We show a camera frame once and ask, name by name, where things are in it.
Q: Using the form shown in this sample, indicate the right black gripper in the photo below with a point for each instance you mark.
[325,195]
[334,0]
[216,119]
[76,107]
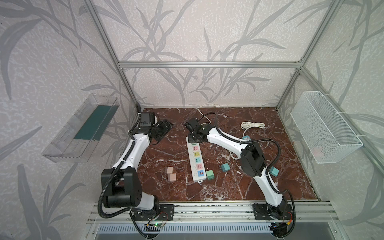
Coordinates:
[192,126]

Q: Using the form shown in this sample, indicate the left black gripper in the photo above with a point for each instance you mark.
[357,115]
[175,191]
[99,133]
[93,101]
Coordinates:
[162,129]

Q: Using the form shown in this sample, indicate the long white pastel power strip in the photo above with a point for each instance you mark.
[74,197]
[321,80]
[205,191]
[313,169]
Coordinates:
[196,162]

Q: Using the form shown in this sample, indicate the green usb plug cube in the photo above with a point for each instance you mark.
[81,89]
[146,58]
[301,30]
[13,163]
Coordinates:
[210,175]

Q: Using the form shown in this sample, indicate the teal usb plug cube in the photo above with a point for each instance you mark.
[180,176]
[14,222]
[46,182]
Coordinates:
[225,167]

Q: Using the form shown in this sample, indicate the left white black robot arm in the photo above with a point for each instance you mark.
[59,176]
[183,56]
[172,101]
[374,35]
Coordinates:
[121,187]

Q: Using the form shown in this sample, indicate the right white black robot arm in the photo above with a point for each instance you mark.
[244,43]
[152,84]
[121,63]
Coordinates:
[253,161]

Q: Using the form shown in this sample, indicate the pink plug cube upper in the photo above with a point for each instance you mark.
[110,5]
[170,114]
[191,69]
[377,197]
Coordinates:
[169,170]

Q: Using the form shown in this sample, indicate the pink plug cube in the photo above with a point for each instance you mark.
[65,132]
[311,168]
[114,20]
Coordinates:
[169,170]
[172,177]

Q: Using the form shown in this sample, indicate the pink plug cube lower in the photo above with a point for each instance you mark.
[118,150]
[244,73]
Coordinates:
[172,177]

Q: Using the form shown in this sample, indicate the teal plug cube right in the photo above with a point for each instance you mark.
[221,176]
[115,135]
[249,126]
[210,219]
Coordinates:
[274,171]

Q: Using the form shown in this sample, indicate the teal power strip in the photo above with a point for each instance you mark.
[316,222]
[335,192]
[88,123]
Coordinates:
[246,138]

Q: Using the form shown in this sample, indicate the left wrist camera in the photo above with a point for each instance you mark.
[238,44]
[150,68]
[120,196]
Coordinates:
[147,119]

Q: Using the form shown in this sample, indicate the clear plastic wall tray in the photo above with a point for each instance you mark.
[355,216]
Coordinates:
[78,139]

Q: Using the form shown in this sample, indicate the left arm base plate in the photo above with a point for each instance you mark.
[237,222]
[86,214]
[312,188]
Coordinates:
[162,212]

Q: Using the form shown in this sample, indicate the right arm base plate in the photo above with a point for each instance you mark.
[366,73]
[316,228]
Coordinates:
[262,212]

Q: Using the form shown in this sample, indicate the white wire mesh basket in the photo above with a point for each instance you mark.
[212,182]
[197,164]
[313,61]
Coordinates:
[326,133]

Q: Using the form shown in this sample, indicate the aluminium front rail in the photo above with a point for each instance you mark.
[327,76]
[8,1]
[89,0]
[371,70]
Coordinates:
[243,212]

